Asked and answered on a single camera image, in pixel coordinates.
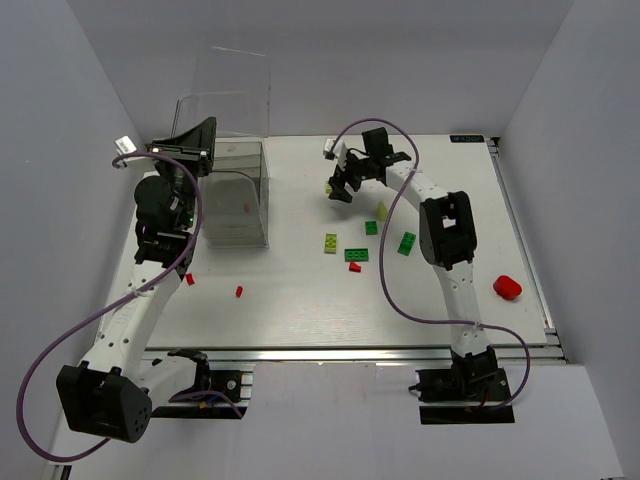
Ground yellow-green rectangular lego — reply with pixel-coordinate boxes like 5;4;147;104
324;233;337;254

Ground pale yellow-green sloped lego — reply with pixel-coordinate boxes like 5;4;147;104
376;200;388;222

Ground clear plastic containers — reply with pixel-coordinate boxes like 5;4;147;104
172;46;271;249

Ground large red rounded lego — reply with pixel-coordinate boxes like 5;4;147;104
493;275;523;301

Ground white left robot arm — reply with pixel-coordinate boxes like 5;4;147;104
56;117;217;443

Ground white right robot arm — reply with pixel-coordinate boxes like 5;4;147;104
323;127;498;381

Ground dark green square lego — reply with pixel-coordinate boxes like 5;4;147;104
364;221;378;235

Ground dark green rectangular lego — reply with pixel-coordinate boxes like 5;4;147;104
344;248;369;263

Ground dark green stepped lego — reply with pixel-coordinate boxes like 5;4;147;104
397;232;416;256

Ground blue table label sticker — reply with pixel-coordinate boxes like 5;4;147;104
449;134;485;143

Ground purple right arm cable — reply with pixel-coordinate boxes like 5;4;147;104
333;117;530;412

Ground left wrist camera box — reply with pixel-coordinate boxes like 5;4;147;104
115;135;147;162

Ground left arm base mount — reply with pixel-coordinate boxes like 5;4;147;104
139;349;253;420

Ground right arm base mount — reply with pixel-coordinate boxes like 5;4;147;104
408;368;515;426

